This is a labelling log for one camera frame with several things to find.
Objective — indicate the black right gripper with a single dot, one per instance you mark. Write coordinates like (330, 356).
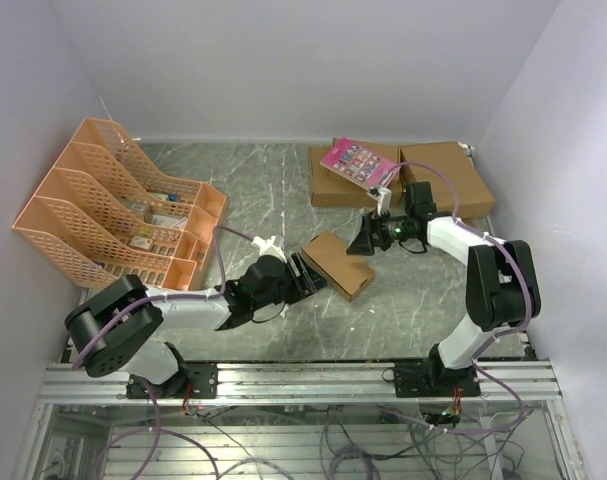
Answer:
(363, 243)

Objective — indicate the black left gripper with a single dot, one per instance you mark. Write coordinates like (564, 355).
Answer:
(309, 279)

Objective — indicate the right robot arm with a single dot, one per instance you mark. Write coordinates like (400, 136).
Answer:
(501, 292)

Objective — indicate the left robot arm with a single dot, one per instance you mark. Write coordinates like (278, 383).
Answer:
(114, 330)

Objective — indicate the closed cardboard box under book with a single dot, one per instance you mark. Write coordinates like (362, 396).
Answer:
(329, 190)

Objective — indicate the large closed cardboard box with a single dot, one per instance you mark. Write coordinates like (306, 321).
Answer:
(449, 158)

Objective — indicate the pink book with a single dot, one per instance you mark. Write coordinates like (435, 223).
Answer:
(366, 165)

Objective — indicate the orange plastic file organizer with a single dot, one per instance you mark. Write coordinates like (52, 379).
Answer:
(105, 210)

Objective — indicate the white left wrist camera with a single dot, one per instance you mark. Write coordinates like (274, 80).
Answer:
(272, 246)

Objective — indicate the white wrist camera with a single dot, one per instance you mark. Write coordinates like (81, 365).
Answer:
(382, 196)
(272, 246)

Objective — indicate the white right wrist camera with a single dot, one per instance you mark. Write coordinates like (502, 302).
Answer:
(382, 196)

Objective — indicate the aluminium mounting rail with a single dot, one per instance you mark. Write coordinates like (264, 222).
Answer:
(299, 383)

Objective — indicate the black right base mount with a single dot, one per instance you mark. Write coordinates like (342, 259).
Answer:
(425, 378)

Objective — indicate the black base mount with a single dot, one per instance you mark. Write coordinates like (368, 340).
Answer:
(195, 380)
(425, 378)

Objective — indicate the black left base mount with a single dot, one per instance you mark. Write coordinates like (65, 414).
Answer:
(195, 380)

